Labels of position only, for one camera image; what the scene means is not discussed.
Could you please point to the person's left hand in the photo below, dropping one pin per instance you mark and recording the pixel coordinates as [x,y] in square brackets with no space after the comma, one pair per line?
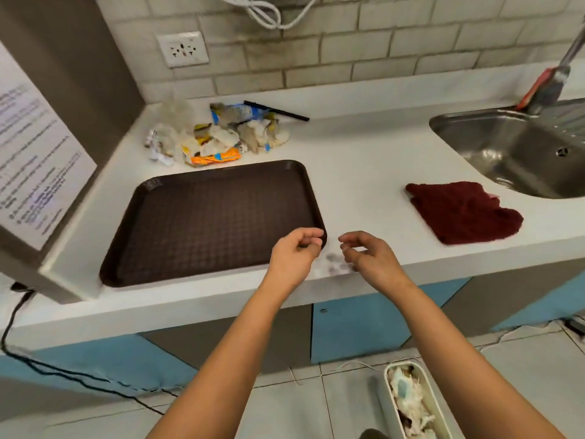
[288,265]

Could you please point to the person's right hand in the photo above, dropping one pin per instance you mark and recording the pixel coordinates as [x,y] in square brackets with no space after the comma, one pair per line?
[377,267]

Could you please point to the person's left thumb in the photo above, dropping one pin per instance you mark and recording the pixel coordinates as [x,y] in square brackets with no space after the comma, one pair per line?
[314,251]

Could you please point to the person's right thumb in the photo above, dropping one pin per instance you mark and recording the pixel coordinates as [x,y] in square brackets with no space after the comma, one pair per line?
[351,256]

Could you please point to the person's right forearm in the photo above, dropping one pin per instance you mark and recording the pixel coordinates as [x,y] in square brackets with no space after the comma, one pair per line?
[461,361]

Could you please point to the person's left forearm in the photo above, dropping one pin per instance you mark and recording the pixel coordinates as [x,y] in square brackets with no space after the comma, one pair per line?
[228,365]

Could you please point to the blue cabinet door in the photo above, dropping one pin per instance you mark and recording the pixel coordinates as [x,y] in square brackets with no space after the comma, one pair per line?
[548,301]
[114,361]
[365,320]

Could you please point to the dark brown plastic tray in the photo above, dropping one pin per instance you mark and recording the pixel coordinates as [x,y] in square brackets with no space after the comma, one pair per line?
[205,219]

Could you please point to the dark red cloth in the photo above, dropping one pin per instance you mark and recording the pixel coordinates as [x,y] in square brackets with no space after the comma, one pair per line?
[461,212]

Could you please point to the orange snack wrapper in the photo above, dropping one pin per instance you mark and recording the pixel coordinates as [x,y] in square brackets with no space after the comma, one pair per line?
[215,156]

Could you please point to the black straw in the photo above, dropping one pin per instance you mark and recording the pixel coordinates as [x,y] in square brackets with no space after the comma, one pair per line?
[276,111]

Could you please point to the pile of crumpled white wrappers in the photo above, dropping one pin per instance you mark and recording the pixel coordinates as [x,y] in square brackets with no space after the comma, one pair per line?
[219,139]

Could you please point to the crumpled trash in bin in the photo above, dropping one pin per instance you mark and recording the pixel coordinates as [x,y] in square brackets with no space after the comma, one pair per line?
[409,397]

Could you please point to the white trash bin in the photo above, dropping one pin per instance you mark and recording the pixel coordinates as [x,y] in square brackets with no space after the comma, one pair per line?
[388,406]

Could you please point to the blue plastic wrapper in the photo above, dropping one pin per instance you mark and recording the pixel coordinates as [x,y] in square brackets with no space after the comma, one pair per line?
[235,113]

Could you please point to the stainless steel sink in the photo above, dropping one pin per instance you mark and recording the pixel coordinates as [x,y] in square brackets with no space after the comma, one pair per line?
[498,150]

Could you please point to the clear crumpled plastic bag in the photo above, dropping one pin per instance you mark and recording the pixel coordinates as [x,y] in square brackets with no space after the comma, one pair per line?
[176,111]

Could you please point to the sink drain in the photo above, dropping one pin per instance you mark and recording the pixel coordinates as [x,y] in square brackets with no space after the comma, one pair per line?
[562,152]

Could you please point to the metal faucet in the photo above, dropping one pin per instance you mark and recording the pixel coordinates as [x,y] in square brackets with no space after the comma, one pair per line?
[550,89]

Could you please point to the white paper notice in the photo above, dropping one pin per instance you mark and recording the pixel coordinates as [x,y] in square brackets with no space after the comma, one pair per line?
[32,164]

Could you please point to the white wall socket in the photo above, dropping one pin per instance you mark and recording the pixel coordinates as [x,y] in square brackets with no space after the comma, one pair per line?
[182,49]

